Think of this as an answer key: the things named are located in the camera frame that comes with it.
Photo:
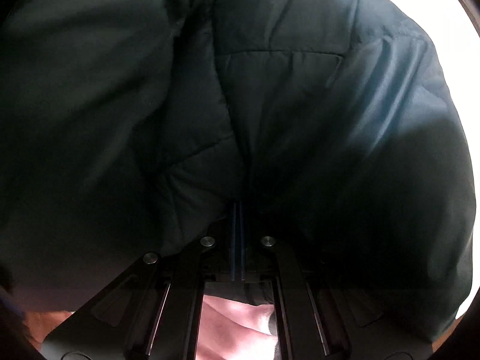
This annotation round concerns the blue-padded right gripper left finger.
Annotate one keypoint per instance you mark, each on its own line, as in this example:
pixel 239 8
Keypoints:
pixel 152 309

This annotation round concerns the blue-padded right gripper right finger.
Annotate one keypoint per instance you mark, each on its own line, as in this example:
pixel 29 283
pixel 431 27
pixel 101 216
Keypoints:
pixel 286 267

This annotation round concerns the teal quilted puffer jacket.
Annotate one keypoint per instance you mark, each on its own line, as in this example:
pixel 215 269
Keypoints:
pixel 130 126

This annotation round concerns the striped brown pink bed blanket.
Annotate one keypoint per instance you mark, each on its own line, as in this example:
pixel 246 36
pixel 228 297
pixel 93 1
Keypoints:
pixel 234 330

